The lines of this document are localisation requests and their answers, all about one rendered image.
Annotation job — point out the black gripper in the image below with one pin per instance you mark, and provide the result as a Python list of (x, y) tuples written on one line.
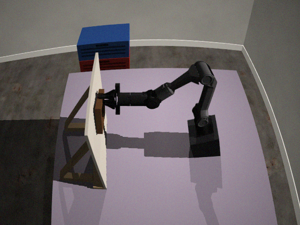
[(123, 98)]

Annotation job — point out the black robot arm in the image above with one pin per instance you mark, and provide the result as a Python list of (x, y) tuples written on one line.
[(198, 72)]

